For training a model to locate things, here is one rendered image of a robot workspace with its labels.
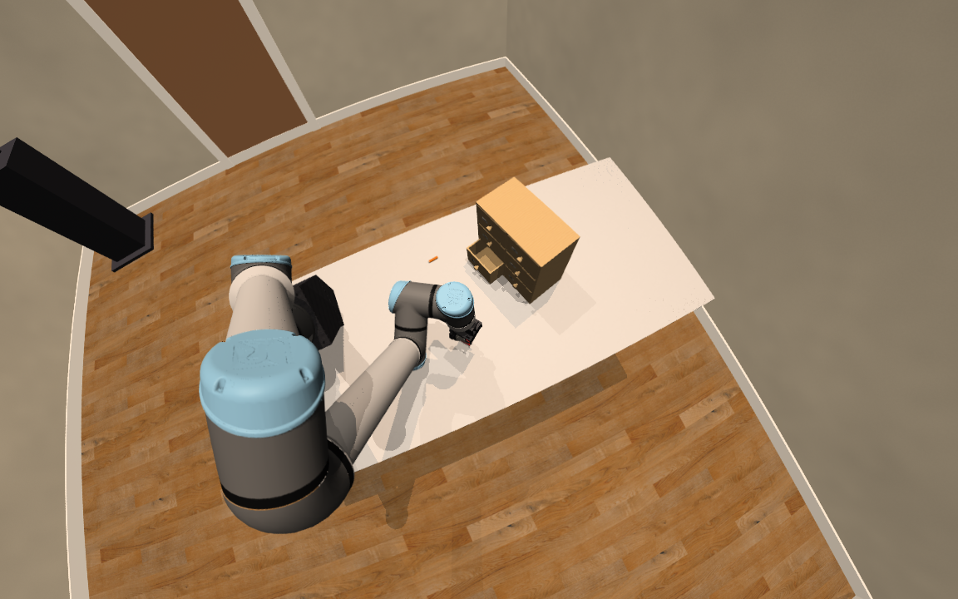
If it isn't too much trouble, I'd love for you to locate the wooden chest of drawers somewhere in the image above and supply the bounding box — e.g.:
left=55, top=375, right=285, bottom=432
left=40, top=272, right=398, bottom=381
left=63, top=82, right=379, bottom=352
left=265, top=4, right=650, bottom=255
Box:
left=476, top=177, right=580, bottom=304

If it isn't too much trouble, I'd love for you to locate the dark brown wooden drawer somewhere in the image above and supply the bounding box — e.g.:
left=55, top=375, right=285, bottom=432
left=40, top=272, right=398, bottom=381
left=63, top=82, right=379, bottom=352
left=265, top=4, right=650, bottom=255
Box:
left=479, top=223, right=505, bottom=262
left=506, top=252, right=536, bottom=292
left=467, top=239, right=504, bottom=284
left=507, top=236, right=540, bottom=279
left=505, top=266, right=531, bottom=302
left=477, top=205, right=506, bottom=248

